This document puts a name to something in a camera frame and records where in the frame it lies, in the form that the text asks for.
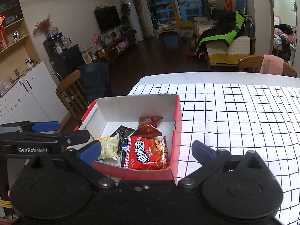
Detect white cabinet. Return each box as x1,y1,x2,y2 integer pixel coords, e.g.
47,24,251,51
1,62,68,124

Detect wooden chair left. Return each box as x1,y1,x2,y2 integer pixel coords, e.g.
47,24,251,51
55,70,90,124

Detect dark cloth on chair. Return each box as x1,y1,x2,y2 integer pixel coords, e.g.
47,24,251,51
77,62,112,102

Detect pink cloth on chair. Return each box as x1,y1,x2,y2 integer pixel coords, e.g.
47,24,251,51
260,54,284,75

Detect blue white cookie packet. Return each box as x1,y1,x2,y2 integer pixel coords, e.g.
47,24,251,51
118,138,128,167

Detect black television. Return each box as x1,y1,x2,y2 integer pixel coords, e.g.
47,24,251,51
94,6,121,34

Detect beige snack packet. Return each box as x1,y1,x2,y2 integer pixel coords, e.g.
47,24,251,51
95,133,119,161

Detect white black grid tablecloth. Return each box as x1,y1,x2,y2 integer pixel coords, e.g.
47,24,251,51
130,83,299,224

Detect black green jacket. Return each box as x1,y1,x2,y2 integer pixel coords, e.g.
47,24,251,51
195,11,255,55

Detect black sesame snack packet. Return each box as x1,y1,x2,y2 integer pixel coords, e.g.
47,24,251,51
110,125,135,139

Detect red white cardboard box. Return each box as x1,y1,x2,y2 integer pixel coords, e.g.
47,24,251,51
72,94,182,182

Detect red noodle snack bag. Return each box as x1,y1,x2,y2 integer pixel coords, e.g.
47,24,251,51
124,136,169,171

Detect black coffee machine cabinet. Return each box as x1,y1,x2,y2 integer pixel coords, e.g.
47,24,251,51
43,33,85,80

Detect brown foil snack bag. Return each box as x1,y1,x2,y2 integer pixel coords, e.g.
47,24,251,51
132,116,163,138

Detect wooden chair with pink cloth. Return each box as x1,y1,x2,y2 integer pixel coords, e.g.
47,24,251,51
237,54,297,78

